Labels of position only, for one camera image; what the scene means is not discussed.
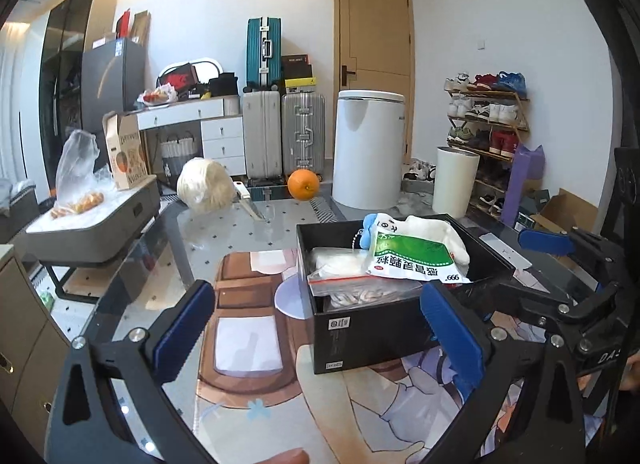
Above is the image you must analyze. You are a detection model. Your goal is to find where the anime print desk mat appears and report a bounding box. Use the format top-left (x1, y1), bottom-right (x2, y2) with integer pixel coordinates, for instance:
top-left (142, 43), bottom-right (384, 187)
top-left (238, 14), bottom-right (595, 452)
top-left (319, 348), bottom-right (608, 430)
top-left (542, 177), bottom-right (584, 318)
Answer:
top-left (192, 248), bottom-right (551, 464)

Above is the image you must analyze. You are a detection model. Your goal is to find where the green white medicine bag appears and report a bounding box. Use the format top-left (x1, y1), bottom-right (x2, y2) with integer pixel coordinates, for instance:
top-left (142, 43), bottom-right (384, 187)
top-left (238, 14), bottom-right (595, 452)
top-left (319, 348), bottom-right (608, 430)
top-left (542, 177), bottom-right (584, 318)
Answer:
top-left (366, 222), bottom-right (471, 285)

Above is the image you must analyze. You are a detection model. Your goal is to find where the white silver suitcase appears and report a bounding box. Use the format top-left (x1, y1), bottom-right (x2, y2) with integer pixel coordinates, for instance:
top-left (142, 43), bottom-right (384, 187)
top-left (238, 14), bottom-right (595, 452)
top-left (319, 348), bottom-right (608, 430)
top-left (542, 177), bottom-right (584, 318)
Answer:
top-left (243, 91), bottom-right (283, 179)

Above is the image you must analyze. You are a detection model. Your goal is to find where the orange print cardboard carton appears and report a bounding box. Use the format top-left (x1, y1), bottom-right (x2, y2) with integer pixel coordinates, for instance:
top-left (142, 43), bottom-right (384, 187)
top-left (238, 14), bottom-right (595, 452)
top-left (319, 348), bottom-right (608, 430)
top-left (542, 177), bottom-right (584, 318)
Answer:
top-left (102, 112), bottom-right (149, 190)

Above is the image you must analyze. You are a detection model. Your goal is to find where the white plush toy blue hat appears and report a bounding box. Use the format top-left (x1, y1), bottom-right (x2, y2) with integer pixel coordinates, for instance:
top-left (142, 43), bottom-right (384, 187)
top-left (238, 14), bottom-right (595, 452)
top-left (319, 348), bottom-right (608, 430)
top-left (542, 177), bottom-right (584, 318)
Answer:
top-left (358, 213), bottom-right (470, 267)

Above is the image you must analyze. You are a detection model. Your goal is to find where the dark grey refrigerator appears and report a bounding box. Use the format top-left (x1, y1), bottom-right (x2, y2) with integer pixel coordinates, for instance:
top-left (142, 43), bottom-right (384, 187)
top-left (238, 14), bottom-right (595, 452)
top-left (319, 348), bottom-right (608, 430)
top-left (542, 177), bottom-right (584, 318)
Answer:
top-left (80, 38), bottom-right (146, 134)

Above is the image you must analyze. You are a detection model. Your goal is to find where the teal suitcase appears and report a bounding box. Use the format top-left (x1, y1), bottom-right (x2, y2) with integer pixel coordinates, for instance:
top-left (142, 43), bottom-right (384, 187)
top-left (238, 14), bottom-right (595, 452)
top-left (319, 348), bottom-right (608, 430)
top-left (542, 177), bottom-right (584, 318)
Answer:
top-left (244, 16), bottom-right (283, 92)

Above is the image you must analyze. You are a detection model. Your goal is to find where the grey side table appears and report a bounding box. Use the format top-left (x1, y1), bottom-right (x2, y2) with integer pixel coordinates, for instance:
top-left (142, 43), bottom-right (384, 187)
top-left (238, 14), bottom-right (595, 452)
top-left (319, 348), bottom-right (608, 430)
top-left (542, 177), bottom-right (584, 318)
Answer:
top-left (25, 176), bottom-right (160, 304)

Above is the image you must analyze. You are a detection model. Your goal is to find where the red black bag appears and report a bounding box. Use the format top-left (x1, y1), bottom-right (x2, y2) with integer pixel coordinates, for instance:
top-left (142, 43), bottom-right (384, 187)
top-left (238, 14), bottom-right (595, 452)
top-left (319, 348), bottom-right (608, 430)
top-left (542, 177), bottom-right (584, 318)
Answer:
top-left (156, 62), bottom-right (198, 97)

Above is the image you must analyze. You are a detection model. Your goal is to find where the cream cylindrical cup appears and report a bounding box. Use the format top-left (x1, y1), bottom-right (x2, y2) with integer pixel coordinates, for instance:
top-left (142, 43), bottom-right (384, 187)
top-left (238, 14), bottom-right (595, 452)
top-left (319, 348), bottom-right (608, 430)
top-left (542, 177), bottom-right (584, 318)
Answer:
top-left (432, 146), bottom-right (480, 219)

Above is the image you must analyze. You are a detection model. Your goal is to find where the silver aluminium suitcase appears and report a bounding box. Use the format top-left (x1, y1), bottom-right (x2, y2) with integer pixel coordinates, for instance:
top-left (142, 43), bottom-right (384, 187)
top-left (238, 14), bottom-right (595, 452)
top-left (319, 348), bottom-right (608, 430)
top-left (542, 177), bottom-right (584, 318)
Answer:
top-left (281, 92), bottom-right (326, 176)

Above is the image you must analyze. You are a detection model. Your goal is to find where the black cardboard box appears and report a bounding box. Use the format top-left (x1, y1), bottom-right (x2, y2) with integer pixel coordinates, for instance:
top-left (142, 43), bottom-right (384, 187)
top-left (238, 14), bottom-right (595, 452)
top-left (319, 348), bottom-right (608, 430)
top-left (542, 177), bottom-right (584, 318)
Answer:
top-left (297, 215), bottom-right (514, 374)

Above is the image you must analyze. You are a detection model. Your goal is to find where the white rope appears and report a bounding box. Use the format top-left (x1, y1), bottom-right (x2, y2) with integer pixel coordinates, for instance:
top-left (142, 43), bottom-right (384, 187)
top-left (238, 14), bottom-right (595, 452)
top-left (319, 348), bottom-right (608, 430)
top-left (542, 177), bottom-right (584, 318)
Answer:
top-left (307, 270), bottom-right (426, 310)

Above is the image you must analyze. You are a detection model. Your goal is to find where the clear plastic bag with snacks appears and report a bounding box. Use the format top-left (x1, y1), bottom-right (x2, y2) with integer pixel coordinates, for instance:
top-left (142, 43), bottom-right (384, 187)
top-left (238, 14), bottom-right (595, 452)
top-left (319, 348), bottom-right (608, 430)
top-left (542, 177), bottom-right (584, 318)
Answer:
top-left (50, 129), bottom-right (117, 219)

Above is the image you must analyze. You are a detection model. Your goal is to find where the white yarn bundle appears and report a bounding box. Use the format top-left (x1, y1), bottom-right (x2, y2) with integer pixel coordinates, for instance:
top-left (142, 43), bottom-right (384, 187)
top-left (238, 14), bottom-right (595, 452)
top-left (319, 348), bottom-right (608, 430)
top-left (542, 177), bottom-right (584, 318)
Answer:
top-left (177, 158), bottom-right (236, 214)

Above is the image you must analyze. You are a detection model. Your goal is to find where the brown cardboard box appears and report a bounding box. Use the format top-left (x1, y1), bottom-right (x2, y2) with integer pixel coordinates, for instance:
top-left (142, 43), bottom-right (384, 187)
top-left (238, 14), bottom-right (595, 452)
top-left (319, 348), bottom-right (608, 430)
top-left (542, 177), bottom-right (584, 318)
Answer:
top-left (532, 188), bottom-right (598, 233)

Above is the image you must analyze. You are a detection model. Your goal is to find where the white desk with drawers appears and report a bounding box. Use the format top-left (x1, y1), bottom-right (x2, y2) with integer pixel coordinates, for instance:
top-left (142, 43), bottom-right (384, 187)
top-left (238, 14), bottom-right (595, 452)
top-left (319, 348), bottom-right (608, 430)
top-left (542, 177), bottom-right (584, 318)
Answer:
top-left (137, 96), bottom-right (246, 177)

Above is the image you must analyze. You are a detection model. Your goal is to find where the orange fruit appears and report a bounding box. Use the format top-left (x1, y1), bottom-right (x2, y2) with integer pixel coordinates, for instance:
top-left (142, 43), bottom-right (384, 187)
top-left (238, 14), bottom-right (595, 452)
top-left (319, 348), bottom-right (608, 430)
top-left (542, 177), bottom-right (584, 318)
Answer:
top-left (288, 168), bottom-right (320, 202)

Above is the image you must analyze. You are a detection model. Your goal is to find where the white cylindrical trash bin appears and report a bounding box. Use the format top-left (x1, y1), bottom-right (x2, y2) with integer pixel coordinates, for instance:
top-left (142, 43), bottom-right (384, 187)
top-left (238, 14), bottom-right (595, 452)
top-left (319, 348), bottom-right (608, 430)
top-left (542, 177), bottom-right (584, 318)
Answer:
top-left (332, 89), bottom-right (405, 210)

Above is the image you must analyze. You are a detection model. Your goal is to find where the shoe rack with shoes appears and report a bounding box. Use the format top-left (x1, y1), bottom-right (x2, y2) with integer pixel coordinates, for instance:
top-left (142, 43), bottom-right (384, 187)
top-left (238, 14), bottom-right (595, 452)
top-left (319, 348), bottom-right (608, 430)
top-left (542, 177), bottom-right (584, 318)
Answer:
top-left (444, 71), bottom-right (529, 218)

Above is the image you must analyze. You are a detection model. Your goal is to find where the purple paper bag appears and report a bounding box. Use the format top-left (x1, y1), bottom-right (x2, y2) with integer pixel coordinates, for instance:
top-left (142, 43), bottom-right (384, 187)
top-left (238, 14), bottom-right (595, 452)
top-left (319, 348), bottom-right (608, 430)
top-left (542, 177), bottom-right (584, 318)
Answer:
top-left (500, 144), bottom-right (546, 227)

